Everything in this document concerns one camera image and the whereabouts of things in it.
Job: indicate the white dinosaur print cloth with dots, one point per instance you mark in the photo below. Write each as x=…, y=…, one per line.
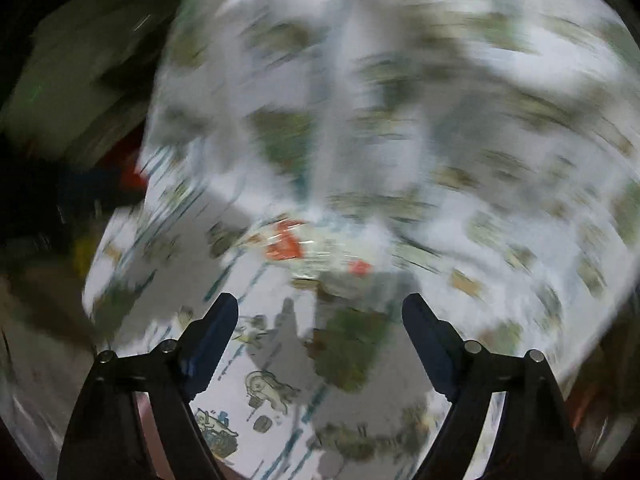
x=483, y=153

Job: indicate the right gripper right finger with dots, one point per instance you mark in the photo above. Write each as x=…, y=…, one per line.
x=438, y=345

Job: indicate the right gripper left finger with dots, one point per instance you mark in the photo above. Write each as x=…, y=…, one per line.
x=203, y=343

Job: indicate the red white snack wrapper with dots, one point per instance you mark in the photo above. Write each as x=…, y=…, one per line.
x=307, y=251

